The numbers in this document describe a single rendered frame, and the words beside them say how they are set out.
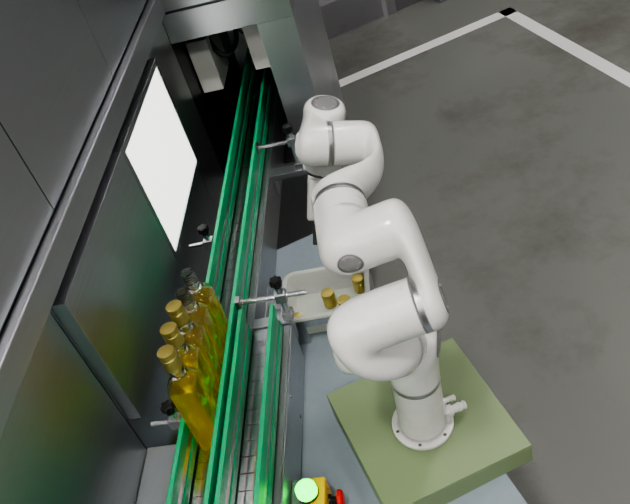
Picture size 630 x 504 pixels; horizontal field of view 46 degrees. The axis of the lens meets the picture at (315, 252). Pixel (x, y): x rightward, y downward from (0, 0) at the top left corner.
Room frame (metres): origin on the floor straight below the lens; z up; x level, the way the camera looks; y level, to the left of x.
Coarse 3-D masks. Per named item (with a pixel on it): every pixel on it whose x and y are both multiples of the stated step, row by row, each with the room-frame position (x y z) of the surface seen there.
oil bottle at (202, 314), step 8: (200, 304) 1.17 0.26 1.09; (192, 312) 1.15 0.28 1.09; (200, 312) 1.15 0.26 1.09; (208, 312) 1.17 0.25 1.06; (192, 320) 1.14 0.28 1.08; (200, 320) 1.13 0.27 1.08; (208, 320) 1.15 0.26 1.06; (208, 328) 1.13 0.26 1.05; (216, 328) 1.17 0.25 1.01; (216, 336) 1.15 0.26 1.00; (216, 344) 1.13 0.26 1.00; (224, 344) 1.17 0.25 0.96
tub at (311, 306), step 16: (304, 272) 1.44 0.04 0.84; (320, 272) 1.43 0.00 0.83; (368, 272) 1.37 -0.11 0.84; (288, 288) 1.42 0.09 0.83; (304, 288) 1.44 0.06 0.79; (320, 288) 1.43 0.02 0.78; (336, 288) 1.42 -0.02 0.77; (352, 288) 1.40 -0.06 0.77; (368, 288) 1.31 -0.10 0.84; (288, 304) 1.36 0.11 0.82; (304, 304) 1.40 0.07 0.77; (320, 304) 1.38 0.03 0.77; (304, 320) 1.28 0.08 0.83
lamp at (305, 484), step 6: (300, 480) 0.85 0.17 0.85; (306, 480) 0.84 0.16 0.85; (312, 480) 0.84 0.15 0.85; (300, 486) 0.83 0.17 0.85; (306, 486) 0.83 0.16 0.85; (312, 486) 0.83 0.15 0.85; (300, 492) 0.82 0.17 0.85; (306, 492) 0.82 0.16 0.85; (312, 492) 0.82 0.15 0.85; (318, 492) 0.82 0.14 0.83; (300, 498) 0.81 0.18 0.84; (306, 498) 0.81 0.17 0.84; (312, 498) 0.81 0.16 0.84
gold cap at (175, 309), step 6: (174, 300) 1.12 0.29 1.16; (168, 306) 1.11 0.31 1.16; (174, 306) 1.10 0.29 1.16; (180, 306) 1.10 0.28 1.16; (168, 312) 1.09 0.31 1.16; (174, 312) 1.09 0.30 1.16; (180, 312) 1.09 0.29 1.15; (186, 312) 1.10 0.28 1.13; (174, 318) 1.09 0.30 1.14; (180, 318) 1.09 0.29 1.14; (186, 318) 1.10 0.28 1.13; (180, 324) 1.09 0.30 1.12
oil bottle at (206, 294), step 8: (200, 288) 1.21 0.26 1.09; (208, 288) 1.22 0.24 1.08; (192, 296) 1.20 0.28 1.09; (200, 296) 1.19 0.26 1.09; (208, 296) 1.20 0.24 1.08; (216, 296) 1.23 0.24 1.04; (208, 304) 1.19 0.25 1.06; (216, 304) 1.21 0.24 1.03; (216, 312) 1.19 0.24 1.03; (224, 312) 1.23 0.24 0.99; (216, 320) 1.19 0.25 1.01; (224, 320) 1.21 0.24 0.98; (224, 328) 1.20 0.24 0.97; (224, 336) 1.19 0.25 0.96
